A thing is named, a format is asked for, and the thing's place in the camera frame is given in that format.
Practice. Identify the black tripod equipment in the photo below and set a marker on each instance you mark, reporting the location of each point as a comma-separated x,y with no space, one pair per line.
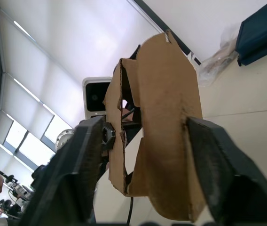
12,186

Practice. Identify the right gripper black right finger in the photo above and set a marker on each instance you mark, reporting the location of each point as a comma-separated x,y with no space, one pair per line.
220,164

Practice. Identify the small brown cardboard box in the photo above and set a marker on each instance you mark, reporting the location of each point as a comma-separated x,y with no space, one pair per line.
166,113

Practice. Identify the black wall trim strip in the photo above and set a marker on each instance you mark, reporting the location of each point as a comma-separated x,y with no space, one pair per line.
171,30

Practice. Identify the clear plastic wrapping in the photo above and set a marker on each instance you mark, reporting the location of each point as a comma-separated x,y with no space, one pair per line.
215,63

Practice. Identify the dark blue cabinet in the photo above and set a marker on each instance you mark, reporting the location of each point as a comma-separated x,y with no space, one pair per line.
262,35

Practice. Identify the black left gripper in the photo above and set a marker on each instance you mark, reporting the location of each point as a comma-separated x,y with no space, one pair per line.
108,136

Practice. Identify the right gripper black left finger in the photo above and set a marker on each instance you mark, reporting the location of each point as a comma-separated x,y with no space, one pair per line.
72,169

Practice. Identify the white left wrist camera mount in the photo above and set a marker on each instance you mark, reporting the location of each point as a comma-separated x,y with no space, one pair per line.
90,82

